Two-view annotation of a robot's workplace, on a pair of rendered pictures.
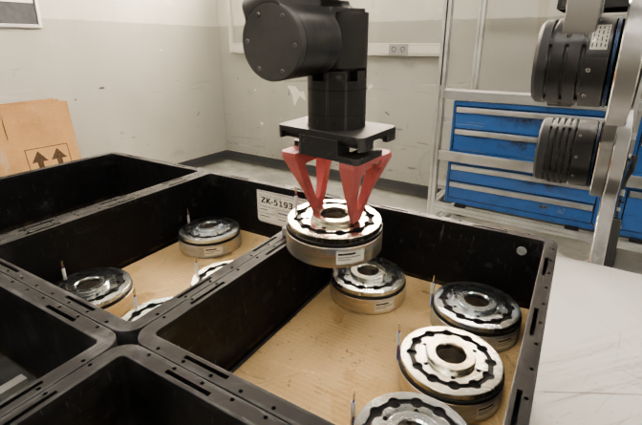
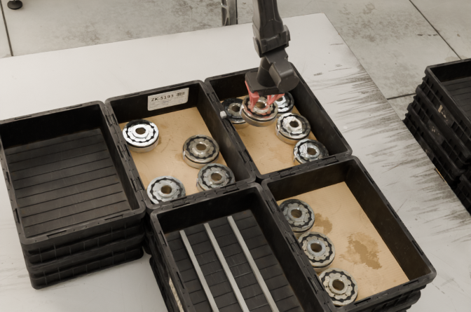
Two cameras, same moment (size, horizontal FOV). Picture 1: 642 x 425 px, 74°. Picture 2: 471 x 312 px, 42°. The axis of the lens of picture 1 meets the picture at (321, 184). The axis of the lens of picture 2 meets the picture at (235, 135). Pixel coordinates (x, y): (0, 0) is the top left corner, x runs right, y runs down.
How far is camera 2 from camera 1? 1.50 m
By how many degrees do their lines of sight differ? 58
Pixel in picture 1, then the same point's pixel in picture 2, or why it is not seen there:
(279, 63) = (289, 87)
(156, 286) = (167, 173)
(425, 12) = not seen: outside the picture
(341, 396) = (277, 156)
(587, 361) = not seen: hidden behind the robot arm
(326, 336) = (249, 143)
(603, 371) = not seen: hidden behind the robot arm
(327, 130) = (272, 86)
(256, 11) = (286, 78)
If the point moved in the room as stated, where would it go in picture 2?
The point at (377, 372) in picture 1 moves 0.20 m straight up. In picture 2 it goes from (275, 143) to (288, 95)
